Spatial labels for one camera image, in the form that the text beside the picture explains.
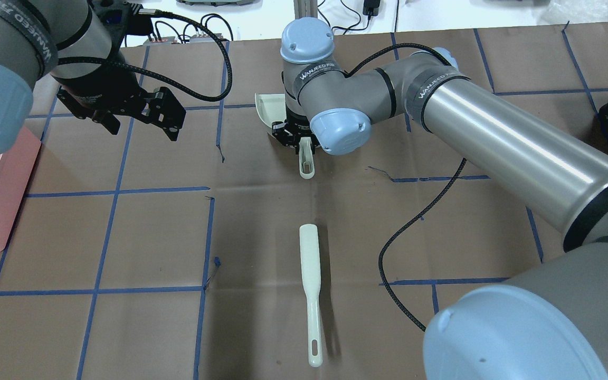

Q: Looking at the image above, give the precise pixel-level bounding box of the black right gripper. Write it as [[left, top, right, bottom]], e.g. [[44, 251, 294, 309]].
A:
[[272, 111, 319, 154]]

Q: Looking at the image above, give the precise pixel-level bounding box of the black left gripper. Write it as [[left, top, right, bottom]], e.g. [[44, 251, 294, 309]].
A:
[[56, 1, 186, 141]]

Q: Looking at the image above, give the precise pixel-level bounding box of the pale green dustpan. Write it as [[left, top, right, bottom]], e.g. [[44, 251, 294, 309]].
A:
[[255, 93, 319, 179]]

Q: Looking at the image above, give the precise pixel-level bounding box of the pale green hand brush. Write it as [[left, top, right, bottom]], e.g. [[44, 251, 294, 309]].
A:
[[299, 224, 323, 368]]

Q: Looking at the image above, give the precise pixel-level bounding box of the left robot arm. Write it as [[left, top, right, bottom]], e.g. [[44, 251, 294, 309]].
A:
[[0, 1, 186, 154]]

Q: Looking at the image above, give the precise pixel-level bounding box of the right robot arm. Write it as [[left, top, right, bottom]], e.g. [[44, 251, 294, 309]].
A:
[[280, 17, 608, 379]]

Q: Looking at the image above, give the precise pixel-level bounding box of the aluminium frame post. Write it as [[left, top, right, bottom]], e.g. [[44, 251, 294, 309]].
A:
[[293, 0, 319, 20]]

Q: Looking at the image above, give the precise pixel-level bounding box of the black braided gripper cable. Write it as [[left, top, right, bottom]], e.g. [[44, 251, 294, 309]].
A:
[[347, 42, 468, 332]]

